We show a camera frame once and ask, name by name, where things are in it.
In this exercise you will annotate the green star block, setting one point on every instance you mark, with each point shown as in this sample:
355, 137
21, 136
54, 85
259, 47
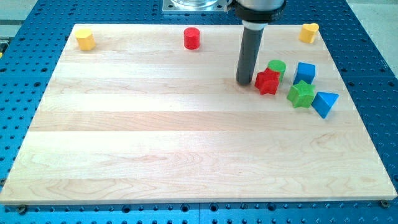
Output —
301, 94

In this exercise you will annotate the right board corner screw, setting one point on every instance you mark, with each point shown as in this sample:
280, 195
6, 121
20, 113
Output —
384, 203

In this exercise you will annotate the left board corner screw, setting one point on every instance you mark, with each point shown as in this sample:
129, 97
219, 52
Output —
21, 209

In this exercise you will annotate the yellow hexagonal block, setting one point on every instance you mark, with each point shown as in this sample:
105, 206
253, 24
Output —
85, 39

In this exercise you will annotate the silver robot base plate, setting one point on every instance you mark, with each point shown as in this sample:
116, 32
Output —
175, 6

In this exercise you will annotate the blue triangular prism block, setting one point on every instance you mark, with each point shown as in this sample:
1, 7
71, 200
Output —
323, 103

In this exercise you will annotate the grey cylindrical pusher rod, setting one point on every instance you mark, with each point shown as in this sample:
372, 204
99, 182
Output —
250, 44

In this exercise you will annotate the red star block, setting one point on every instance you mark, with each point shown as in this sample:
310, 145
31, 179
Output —
267, 82

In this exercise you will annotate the yellow heart block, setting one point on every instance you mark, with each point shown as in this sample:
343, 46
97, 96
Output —
308, 33

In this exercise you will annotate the blue cube block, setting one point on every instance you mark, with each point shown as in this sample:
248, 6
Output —
305, 72

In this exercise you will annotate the red cylinder block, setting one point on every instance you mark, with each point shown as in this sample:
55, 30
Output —
191, 38

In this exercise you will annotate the board corner screw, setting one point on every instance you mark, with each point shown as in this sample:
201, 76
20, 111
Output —
384, 203
21, 209

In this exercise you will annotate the green cylinder block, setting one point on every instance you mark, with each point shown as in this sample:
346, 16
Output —
278, 66

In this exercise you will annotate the light wooden board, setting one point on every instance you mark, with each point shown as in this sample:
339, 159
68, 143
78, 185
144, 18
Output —
141, 119

